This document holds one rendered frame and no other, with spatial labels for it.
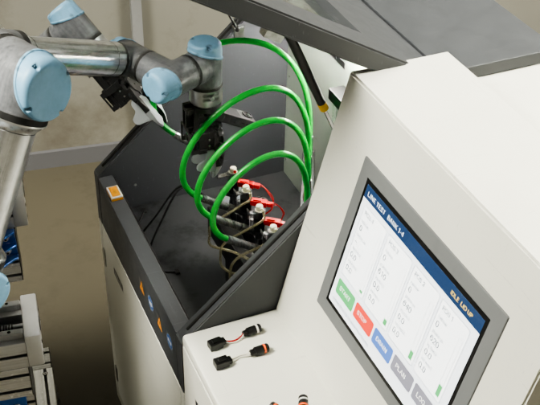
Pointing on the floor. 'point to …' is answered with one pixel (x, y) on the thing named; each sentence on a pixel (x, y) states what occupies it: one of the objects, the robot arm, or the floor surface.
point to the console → (340, 181)
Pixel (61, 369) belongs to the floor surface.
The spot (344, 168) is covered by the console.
